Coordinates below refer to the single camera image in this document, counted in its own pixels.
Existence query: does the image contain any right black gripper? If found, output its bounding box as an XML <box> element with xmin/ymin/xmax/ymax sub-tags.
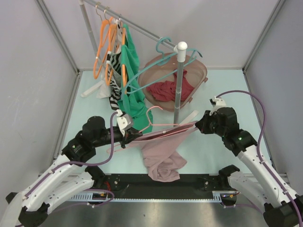
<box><xmin>196</xmin><ymin>110</ymin><xmax>226</xmax><ymax>137</ymax></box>

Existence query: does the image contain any pink hanger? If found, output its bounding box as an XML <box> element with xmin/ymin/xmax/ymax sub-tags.
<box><xmin>106</xmin><ymin>105</ymin><xmax>198</xmax><ymax>154</ymax></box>

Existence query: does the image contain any mauve pink tank top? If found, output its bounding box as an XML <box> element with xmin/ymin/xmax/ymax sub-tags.
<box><xmin>129</xmin><ymin>121</ymin><xmax>197</xmax><ymax>183</ymax></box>

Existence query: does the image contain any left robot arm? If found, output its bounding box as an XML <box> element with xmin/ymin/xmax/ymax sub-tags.
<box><xmin>0</xmin><ymin>110</ymin><xmax>143</xmax><ymax>227</ymax></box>

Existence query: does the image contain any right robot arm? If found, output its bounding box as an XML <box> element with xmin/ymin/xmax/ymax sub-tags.
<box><xmin>195</xmin><ymin>107</ymin><xmax>303</xmax><ymax>227</ymax></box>

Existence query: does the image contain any green tank top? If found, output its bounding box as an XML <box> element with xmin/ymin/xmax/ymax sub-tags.
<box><xmin>118</xmin><ymin>24</ymin><xmax>153</xmax><ymax>131</ymax></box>

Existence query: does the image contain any teal hanger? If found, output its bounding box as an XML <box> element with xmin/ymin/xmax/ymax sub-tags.
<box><xmin>122</xmin><ymin>36</ymin><xmax>203</xmax><ymax>95</ymax></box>

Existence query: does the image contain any black white striped top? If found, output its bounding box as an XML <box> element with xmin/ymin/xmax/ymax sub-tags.
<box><xmin>108</xmin><ymin>19</ymin><xmax>122</xmax><ymax>110</ymax></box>

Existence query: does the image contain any orange hanger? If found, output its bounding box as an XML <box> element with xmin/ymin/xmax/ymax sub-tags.
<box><xmin>93</xmin><ymin>2</ymin><xmax>111</xmax><ymax>79</ymax></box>
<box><xmin>119</xmin><ymin>20</ymin><xmax>127</xmax><ymax>94</ymax></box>
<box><xmin>104</xmin><ymin>7</ymin><xmax>117</xmax><ymax>86</ymax></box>

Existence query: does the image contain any red garment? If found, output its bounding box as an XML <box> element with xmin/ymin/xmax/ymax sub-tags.
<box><xmin>147</xmin><ymin>70</ymin><xmax>194</xmax><ymax>102</ymax></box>

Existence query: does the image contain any white garment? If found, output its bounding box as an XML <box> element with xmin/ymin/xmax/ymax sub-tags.
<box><xmin>97</xmin><ymin>18</ymin><xmax>115</xmax><ymax>99</ymax></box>

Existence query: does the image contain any brown plastic basket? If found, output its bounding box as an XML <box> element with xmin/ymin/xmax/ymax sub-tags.
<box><xmin>138</xmin><ymin>56</ymin><xmax>207</xmax><ymax>112</ymax></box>

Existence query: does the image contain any grey clothes rack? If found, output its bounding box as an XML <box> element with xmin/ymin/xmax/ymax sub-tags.
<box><xmin>79</xmin><ymin>0</ymin><xmax>189</xmax><ymax>123</ymax></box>

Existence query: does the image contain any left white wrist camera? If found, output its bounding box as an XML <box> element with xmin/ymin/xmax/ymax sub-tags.
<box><xmin>116</xmin><ymin>109</ymin><xmax>134</xmax><ymax>136</ymax></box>

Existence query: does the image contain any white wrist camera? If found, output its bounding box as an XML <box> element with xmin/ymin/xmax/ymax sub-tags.
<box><xmin>209</xmin><ymin>96</ymin><xmax>226</xmax><ymax>116</ymax></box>
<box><xmin>116</xmin><ymin>109</ymin><xmax>134</xmax><ymax>136</ymax></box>

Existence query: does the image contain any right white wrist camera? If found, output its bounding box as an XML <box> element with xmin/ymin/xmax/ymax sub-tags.
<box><xmin>209</xmin><ymin>96</ymin><xmax>226</xmax><ymax>116</ymax></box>

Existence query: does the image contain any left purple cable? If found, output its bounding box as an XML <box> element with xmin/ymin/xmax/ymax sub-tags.
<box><xmin>23</xmin><ymin>111</ymin><xmax>119</xmax><ymax>213</ymax></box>

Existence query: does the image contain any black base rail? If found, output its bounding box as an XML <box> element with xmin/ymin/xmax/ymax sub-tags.
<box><xmin>91</xmin><ymin>174</ymin><xmax>239</xmax><ymax>202</ymax></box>

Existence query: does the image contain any white cable duct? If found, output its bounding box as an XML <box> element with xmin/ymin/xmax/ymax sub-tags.
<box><xmin>68</xmin><ymin>190</ymin><xmax>237</xmax><ymax>203</ymax></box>

